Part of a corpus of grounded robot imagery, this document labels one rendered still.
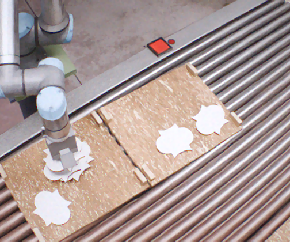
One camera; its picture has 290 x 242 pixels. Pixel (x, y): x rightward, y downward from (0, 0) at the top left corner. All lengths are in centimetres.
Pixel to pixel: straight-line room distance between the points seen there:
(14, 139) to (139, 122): 46
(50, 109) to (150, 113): 57
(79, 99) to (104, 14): 167
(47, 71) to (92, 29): 196
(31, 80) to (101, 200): 48
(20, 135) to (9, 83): 44
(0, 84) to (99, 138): 48
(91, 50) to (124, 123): 149
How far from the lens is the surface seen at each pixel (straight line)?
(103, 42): 301
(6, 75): 116
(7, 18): 121
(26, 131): 156
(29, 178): 145
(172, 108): 156
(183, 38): 182
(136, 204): 141
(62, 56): 177
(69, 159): 125
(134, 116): 154
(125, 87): 162
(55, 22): 154
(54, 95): 108
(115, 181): 142
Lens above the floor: 224
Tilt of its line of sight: 58 degrees down
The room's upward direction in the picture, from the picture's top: 5 degrees clockwise
